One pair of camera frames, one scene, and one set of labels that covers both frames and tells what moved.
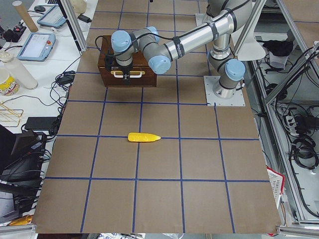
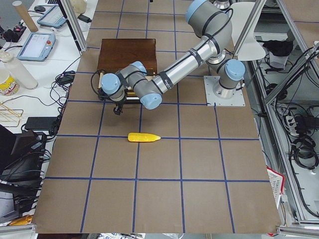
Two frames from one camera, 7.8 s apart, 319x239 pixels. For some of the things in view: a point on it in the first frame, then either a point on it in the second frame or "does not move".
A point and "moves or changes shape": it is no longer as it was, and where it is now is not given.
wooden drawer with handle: (139, 76) moves or changes shape
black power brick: (84, 18) does not move
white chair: (251, 50) does not move
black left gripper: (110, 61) to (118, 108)
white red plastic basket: (277, 180) does not move
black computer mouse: (40, 8) does not move
